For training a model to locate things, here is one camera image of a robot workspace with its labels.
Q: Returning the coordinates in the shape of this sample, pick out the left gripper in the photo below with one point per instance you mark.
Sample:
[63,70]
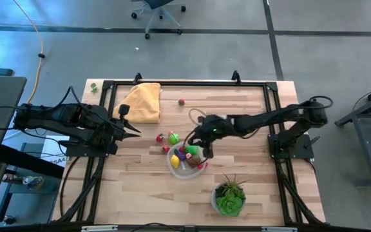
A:
[119,133]

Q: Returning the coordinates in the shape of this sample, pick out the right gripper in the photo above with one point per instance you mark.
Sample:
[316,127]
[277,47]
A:
[214,127]

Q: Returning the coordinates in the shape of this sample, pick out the round green fruit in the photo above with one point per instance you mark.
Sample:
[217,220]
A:
[174,139]
[192,150]

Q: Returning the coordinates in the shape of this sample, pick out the brown kiwi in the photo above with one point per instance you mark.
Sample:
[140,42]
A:
[194,161]

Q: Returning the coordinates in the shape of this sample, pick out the purple eggplant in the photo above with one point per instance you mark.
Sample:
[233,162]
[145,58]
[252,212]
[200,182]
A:
[180,155]

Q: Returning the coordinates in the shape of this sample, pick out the yellow lemon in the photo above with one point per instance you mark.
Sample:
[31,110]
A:
[175,161]

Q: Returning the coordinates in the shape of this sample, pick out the clear plastic container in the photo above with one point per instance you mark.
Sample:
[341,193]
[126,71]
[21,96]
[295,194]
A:
[185,175]

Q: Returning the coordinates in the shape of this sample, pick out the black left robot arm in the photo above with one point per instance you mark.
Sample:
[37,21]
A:
[60,117]

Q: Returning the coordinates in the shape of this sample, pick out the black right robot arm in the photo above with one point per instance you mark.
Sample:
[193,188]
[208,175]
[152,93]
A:
[262,117]

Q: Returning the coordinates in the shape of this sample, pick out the yellow-orange folded cloth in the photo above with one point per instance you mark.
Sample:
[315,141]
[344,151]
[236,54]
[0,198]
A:
[142,103]

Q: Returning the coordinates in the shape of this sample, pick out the small green leaf piece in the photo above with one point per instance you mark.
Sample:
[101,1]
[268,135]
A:
[93,85]

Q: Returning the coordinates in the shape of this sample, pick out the white faceted pot with succulents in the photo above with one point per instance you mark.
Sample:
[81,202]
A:
[230,203]

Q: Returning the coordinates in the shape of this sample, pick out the white paper label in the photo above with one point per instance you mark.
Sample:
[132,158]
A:
[50,154]

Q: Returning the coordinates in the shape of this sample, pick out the black rig crossbar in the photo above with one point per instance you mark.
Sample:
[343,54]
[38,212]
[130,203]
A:
[43,229]

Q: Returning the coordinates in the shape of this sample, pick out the office chair base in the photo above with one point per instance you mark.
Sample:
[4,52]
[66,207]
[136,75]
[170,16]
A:
[156,3]

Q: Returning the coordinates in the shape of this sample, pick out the black aluminium table frame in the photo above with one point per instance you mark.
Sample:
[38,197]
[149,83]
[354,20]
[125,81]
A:
[188,84]

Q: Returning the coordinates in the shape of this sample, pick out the black frame clamp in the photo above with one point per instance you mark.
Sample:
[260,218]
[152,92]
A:
[236,77]
[137,78]

